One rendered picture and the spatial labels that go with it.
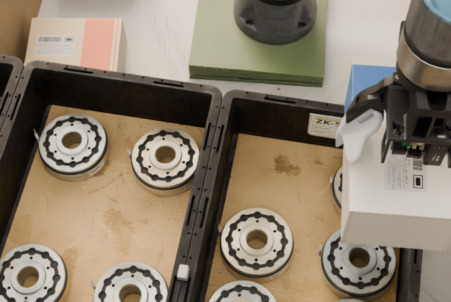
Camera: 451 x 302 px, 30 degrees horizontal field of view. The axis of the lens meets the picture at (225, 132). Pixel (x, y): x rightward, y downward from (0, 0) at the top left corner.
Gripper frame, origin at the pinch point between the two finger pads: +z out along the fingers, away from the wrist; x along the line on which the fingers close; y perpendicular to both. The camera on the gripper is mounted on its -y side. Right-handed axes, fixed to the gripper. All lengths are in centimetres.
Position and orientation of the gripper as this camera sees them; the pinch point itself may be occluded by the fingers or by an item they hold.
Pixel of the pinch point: (401, 143)
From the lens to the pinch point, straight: 98.2
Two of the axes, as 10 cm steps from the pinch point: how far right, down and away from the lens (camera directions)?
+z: 0.2, 4.9, 8.7
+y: -0.9, 8.7, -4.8
